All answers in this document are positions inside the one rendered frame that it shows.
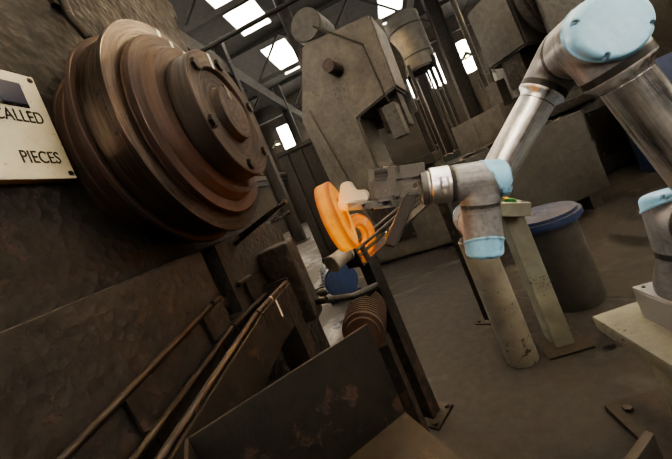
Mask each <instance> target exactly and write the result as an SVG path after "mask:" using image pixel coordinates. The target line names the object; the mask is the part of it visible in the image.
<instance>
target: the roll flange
mask: <svg viewBox="0 0 672 459"><path fill-rule="evenodd" d="M99 36H100V35H96V36H91V37H88V38H86V39H84V40H83V41H81V42H80V43H78V44H77V45H76V46H75V47H74V48H73V49H72V51H71V53H70V55H69V57H68V59H67V63H66V68H65V79H64V80H63V81H62V82H61V83H60V84H59V85H58V87H57V88H56V90H55V92H54V95H53V98H52V103H51V121H52V123H53V126H54V128H55V130H56V132H57V135H58V137H59V139H60V141H61V144H62V146H63V148H64V150H65V153H66V155H67V157H68V159H69V162H70V164H71V166H72V168H73V171H74V173H75V175H76V177H77V178H76V180H77V182H78V183H79V185H80V186H81V187H82V188H83V190H84V191H85V192H86V193H87V194H88V196H89V197H90V198H91V199H92V200H93V201H94V202H95V203H96V204H97V205H98V206H99V207H100V208H101V209H102V210H103V211H105V212H106V213H107V214H108V215H109V216H111V217H112V218H113V219H115V220H116V221H117V222H119V223H120V224H122V225H124V226H125V227H127V228H129V229H130V230H132V231H134V232H137V233H139V234H141V235H144V236H147V237H150V238H154V239H160V240H174V239H178V238H181V239H184V240H188V241H193V242H209V241H213V240H216V239H218V238H220V237H222V236H223V235H225V234H226V233H227V232H228V231H223V232H221V233H219V234H216V235H212V236H197V235H192V234H189V233H186V232H183V231H181V230H178V229H176V228H174V227H172V226H171V225H169V224H167V223H166V222H164V221H163V220H161V219H160V218H158V217H157V216H155V215H154V214H153V213H152V212H150V211H149V210H148V209H147V208H145V207H144V206H143V205H142V204H141V203H140V202H139V201H138V200H137V199H136V198H135V197H134V196H133V195H132V194H131V193H130V192H129V191H128V190H127V189H126V188H125V186H124V185H123V184H122V183H121V182H120V180H119V179H118V178H117V177H116V175H115V174H114V173H113V171H112V170H111V169H110V167H109V166H108V164H107V163H106V161H105V160H104V158H103V157H102V155H101V153H100V152H99V150H98V148H97V146H96V145H95V143H94V141H93V139H92V137H91V135H90V133H89V130H88V128H87V126H86V123H85V121H84V118H83V115H82V112H81V109H80V105H79V101H78V97H77V91H76V67H77V63H78V59H79V57H80V55H81V53H82V52H83V50H84V49H85V48H86V47H87V46H88V45H90V44H91V43H93V42H95V41H97V40H98V38H99Z"/></svg>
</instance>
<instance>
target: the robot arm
mask: <svg viewBox="0 0 672 459"><path fill-rule="evenodd" d="M655 21H656V15H655V11H654V8H653V6H652V4H651V3H650V2H649V0H585V1H584V2H583V3H581V4H579V5H578V6H576V7H575V8H574V9H573V10H572V11H570V13H569V14H568V15H567V16H566V17H565V19H564V20H563V21H562V22H561V23H559V24H558V25H557V26H556V27H555V28H554V29H553V30H552V31H551V32H550V33H549V34H548V35H547V36H546V37H545V38H544V40H543V41H542V43H541V44H540V46H539V48H538V50H537V52H536V54H535V56H534V58H533V60H532V62H531V64H530V66H529V68H528V70H527V72H526V74H525V76H524V79H523V80H522V82H521V84H520V86H519V90H520V93H521V94H520V96H519V98H518V100H517V101H516V103H515V105H514V107H513V109H512V111H511V112H510V114H509V116H508V118H507V120H506V122H505V124H504V125H503V127H502V129H501V131H500V133H499V135H498V136H497V138H496V140H495V142H494V144H493V146H492V147H491V149H490V151H489V153H488V155H487V157H486V158H485V160H479V161H475V162H468V163H461V164H454V165H446V166H439V167H432V168H428V169H427V171H426V170H425V165H424V162H420V163H414V164H407V165H400V166H399V165H398V164H392V165H390V166H389V167H388V165H387V166H384V167H381V168H371V169H369V170H368V178H369V179H368V186H369V189H370V191H371V198H369V197H370V194H369V192H368V191H367V190H357V189H356V188H355V186H354V185H353V183H352V182H350V181H346V182H343V183H342V184H341V185H340V193H339V201H338V203H337V205H338V208H339V211H351V210H363V209H371V208H374V209H383V208H391V207H396V206H397V207H399V209H398V211H397V214H396V216H395V218H394V221H393V223H392V225H391V228H389V229H387V230H386V232H385V239H386V240H385V244H386V245H388V246H390V247H393V248H395V247H396V245H397V244H398V243H399V242H400V241H401V240H402V237H403V235H402V232H403V229H404V227H405V225H406V222H407V220H408V218H409V216H410V213H411V211H412V209H413V206H414V204H415V202H416V200H417V198H416V197H415V196H416V195H418V194H421V198H422V202H423V205H425V204H430V202H431V203H432V204H440V203H449V202H459V201H460V204H459V205H458V206H457V207H456V208H455V210H454V212H453V222H454V225H455V227H456V228H457V229H458V230H459V231H460V232H461V234H462V235H463V239H464V242H463V245H464V247H465V253H466V255H467V256H468V257H470V258H473V259H481V260H485V259H494V258H498V257H500V256H502V255H503V254H504V240H505V237H504V234H503V224H502V215H501V203H500V202H501V201H502V199H503V197H504V196H507V195H509V194H510V193H511V191H512V188H513V187H512V183H513V180H514V178H515V176H516V174H517V173H518V171H519V169H520V167H521V166H522V164H523V162H524V160H525V158H526V157H527V155H528V153H529V151H530V150H531V148H532V146H533V144H534V143H535V141H536V139H537V137H538V136H539V134H540V132H541V130H542V129H543V127H544V125H545V123H546V122H547V120H548V118H549V116H550V115H551V113H552V111H553V109H554V108H555V106H556V105H558V104H561V103H563V102H564V100H565V99H566V97H567V95H568V94H569V92H570V91H571V90H572V88H573V87H574V86H575V85H576V84H577V85H578V87H579V88H580V89H581V90H582V92H583V93H584V94H596V95H598V96H599V97H600V98H601V99H602V101H603V102H604V103H605V105H606V106H607V107H608V109H609V110H610V111H611V113H612V114H613V115H614V116H615V118H616V119H617V120H618V122H619V123H620V124H621V126H622V127H623V128H624V129H625V131H626V132H627V133H628V135H629V136H630V137H631V139H632V140H633V141H634V142H635V144H636V145H637V146H638V148H639V149H640V150H641V152H642V153H643V154H644V156H645V157H646V158H647V159H648V161H649V162H650V163H651V165H652V166H653V167H654V169H655V170H656V171H657V172H658V174H659V175H660V176H661V178H662V179H663V180H664V182H665V183H666V184H667V186H668V187H669V188H665V189H662V190H658V191H655V192H651V193H648V194H646V195H644V196H642V197H641V198H640V199H639V200H638V205H639V209H640V212H639V213H640V214H641V216H642V219H643V222H644V225H645V229H646V232H647V235H648V238H649V241H650V244H651V248H652V250H653V254H654V257H655V264H654V271H653V278H652V284H653V287H654V290H655V293H656V294H657V295H658V296H660V297H662V298H664V299H666V300H669V301H672V83H671V82H670V81H669V79H668V78H667V77H666V75H665V74H664V73H663V71H662V70H661V69H660V68H659V66H658V65H657V64H656V62H655V57H656V54H657V52H658V49H659V45H658V44H657V42H656V41H655V40H654V39H653V37H652V36H651V35H652V33H653V31H654V28H655V26H654V22H655ZM393 165H397V166H393ZM380 177H381V178H380ZM414 183H417V184H418V187H417V188H413V184H414ZM407 192H410V194H411V195H410V194H408V193H407ZM412 193H413V195H414V196H413V195H412Z"/></svg>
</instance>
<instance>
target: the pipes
mask: <svg viewBox="0 0 672 459"><path fill-rule="evenodd" d="M298 1H300V0H288V1H286V2H285V3H283V4H281V5H279V6H277V7H276V8H274V9H272V10H270V11H268V12H266V13H265V14H263V15H261V16H259V17H257V18H256V19H254V20H252V21H250V22H248V23H246V24H245V25H243V26H241V27H239V28H237V29H236V30H234V31H232V32H230V33H228V34H226V35H225V36H223V37H221V38H219V39H217V40H216V41H214V42H212V43H210V44H208V45H206V46H205V47H203V48H201V49H199V50H201V51H203V52H207V51H209V50H211V49H212V48H214V47H216V46H218V45H220V44H222V43H223V42H225V41H227V40H229V39H231V38H233V37H234V36H236V35H238V34H240V33H242V32H244V31H245V30H247V29H249V28H251V27H253V26H254V25H256V24H258V23H260V22H262V21H264V20H265V19H267V18H269V17H271V16H273V15H275V14H276V13H278V12H280V11H282V10H284V9H286V8H287V7H289V6H291V5H293V4H295V3H297V2H298ZM449 1H450V3H451V6H452V8H453V11H454V13H455V16H456V18H457V21H458V23H459V26H460V28H461V31H462V33H463V36H464V38H465V41H466V43H467V46H468V48H469V51H470V54H471V56H472V59H473V61H474V64H475V66H476V69H477V71H478V74H479V76H480V79H481V81H482V84H483V86H484V89H485V91H486V87H487V86H489V82H488V80H487V77H486V75H485V72H484V70H483V67H482V65H481V62H480V60H479V57H478V55H477V52H476V50H475V47H474V45H473V42H472V40H471V37H470V35H469V32H468V29H467V27H466V24H465V22H464V19H463V17H462V14H461V12H460V9H459V7H458V4H457V2H456V0H449ZM486 94H487V96H488V93H487V91H486ZM488 99H489V101H490V98H489V96H488ZM490 104H491V106H492V103H491V101H490ZM492 108H493V106H492Z"/></svg>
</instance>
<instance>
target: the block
mask: <svg viewBox="0 0 672 459"><path fill-rule="evenodd" d="M258 259H259V261H260V263H261V266H262V268H263V270H264V272H265V275H266V277H267V279H268V282H269V284H270V283H273V282H275V281H278V280H281V279H283V278H286V277H287V279H288V281H289V282H290V284H291V286H292V288H293V291H294V293H295V295H296V298H297V300H298V302H299V305H300V307H301V309H302V312H303V313H302V316H303V319H304V321H305V323H308V322H311V321H314V320H316V319H318V318H319V316H320V313H321V311H322V305H317V304H316V302H315V299H317V298H318V296H317V293H316V291H315V289H314V286H313V284H312V282H311V279H310V277H309V275H308V272H307V270H306V268H305V265H304V263H303V260H302V258H301V256H300V253H299V251H298V249H297V246H296V244H295V242H294V240H293V239H288V240H285V241H283V242H280V243H278V244H275V245H273V246H270V247H268V248H266V249H264V250H263V251H261V252H260V253H259V254H258Z"/></svg>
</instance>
